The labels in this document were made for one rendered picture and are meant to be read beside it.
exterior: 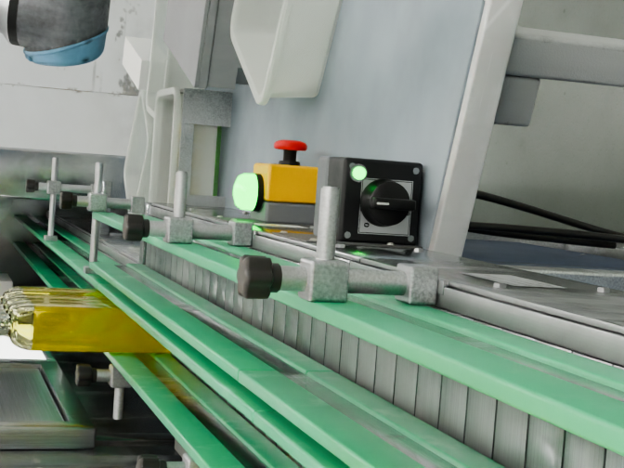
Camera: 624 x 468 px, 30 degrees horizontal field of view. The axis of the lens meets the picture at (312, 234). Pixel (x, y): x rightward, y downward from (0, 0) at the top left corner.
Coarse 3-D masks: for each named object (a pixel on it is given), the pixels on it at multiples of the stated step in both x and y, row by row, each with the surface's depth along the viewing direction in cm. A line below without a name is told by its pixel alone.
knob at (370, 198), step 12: (384, 180) 108; (372, 192) 106; (384, 192) 107; (396, 192) 107; (360, 204) 108; (372, 204) 106; (384, 204) 105; (396, 204) 106; (408, 204) 106; (372, 216) 107; (384, 216) 107; (396, 216) 107
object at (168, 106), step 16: (160, 96) 193; (176, 96) 181; (160, 112) 196; (176, 112) 181; (160, 128) 196; (176, 128) 181; (160, 144) 197; (176, 144) 181; (160, 160) 197; (176, 160) 182; (160, 176) 197; (160, 192) 197
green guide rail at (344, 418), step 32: (128, 288) 140; (160, 288) 146; (160, 320) 120; (192, 320) 116; (224, 320) 117; (224, 352) 97; (256, 352) 101; (288, 352) 100; (256, 384) 85; (288, 384) 85; (320, 384) 88; (352, 384) 87; (288, 416) 77; (320, 416) 75; (352, 416) 77; (384, 416) 76; (352, 448) 66; (384, 448) 67; (416, 448) 69; (448, 448) 68
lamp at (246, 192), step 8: (240, 176) 137; (248, 176) 137; (256, 176) 137; (240, 184) 136; (248, 184) 136; (256, 184) 136; (240, 192) 136; (248, 192) 136; (256, 192) 136; (240, 200) 136; (248, 200) 136; (256, 200) 136; (240, 208) 138; (248, 208) 137; (256, 208) 137
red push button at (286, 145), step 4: (280, 140) 138; (284, 140) 138; (288, 140) 138; (292, 140) 138; (296, 140) 138; (276, 144) 138; (280, 144) 138; (284, 144) 137; (288, 144) 137; (292, 144) 137; (296, 144) 137; (300, 144) 138; (304, 144) 138; (276, 148) 138; (280, 148) 138; (284, 148) 137; (288, 148) 137; (292, 148) 137; (296, 148) 137; (300, 148) 138; (304, 148) 138; (284, 152) 139; (288, 152) 138; (292, 152) 139; (296, 152) 139; (284, 156) 139; (288, 156) 138; (292, 156) 139; (284, 160) 139; (288, 160) 138; (292, 160) 139
